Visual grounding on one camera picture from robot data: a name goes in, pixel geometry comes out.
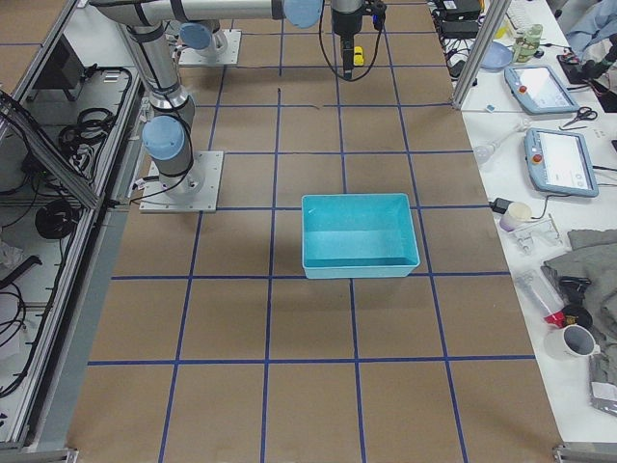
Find grey cloth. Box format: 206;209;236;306
542;229;616;343

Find white mug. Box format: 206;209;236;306
544;325;601;360

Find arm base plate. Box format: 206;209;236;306
178;28;242;68
139;150;224;213

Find upper teach pendant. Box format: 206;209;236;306
503;66;579;115

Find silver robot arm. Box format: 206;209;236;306
171;1;387;82
93;1;323;212

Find teach pendant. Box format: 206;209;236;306
503;66;579;115
523;128;599;198

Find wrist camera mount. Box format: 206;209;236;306
362;0;387;30

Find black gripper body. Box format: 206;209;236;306
332;9;362;41

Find teal plastic bin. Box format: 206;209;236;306
302;193;420;279

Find paper cup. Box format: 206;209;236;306
498;202;532;232

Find lower teach pendant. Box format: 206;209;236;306
523;128;599;198

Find yellow beetle toy car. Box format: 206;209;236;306
353;46;364;68

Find blue plastic plate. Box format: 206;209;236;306
480;41;513;71

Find aluminium frame post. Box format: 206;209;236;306
452;0;511;110

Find black scissors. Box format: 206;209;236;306
559;106;598;130

